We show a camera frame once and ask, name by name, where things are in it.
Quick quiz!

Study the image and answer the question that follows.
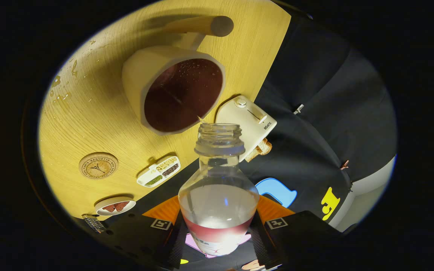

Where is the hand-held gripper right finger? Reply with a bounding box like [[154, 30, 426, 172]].
[[248, 195, 342, 269]]

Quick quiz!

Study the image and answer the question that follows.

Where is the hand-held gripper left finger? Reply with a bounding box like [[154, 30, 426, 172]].
[[106, 195, 188, 269]]

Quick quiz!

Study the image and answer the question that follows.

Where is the round cork coaster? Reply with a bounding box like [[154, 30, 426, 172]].
[[78, 152, 119, 180]]

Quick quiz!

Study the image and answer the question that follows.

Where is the clear juice bottle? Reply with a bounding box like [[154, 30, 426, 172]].
[[178, 123, 260, 256]]

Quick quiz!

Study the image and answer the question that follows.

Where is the cream cup with wooden handle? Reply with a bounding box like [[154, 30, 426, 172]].
[[122, 16, 234, 136]]

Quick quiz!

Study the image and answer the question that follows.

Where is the white round plate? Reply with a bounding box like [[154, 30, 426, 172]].
[[94, 196, 136, 216]]

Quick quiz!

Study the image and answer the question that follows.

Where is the white divided bean dish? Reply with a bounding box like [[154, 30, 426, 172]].
[[137, 155, 181, 188]]

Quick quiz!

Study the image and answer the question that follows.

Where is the toast slice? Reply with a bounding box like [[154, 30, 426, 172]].
[[245, 147, 263, 163], [257, 138, 272, 155]]

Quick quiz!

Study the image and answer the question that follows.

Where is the wooden table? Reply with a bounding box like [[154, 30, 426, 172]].
[[38, 0, 292, 221]]

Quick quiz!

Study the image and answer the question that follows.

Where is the cream toaster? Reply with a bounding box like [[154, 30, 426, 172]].
[[215, 95, 277, 162]]

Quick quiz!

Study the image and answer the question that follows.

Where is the metal wire utensil holder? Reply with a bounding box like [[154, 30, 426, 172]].
[[81, 213, 107, 233]]

